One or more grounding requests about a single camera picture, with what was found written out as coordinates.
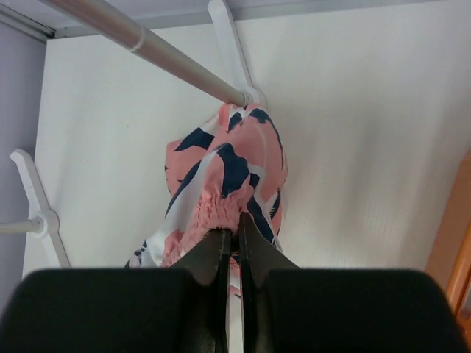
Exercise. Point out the pink patterned shorts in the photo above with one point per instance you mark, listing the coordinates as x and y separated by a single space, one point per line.
233 163

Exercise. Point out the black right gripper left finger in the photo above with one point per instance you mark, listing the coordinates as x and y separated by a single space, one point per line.
182 308

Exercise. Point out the white and silver clothes rack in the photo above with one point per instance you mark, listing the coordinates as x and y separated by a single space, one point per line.
44 247

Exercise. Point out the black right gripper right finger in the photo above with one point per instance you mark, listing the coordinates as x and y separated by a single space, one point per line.
291 309

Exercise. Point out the orange plastic basket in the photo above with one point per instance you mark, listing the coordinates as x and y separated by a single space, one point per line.
449 261

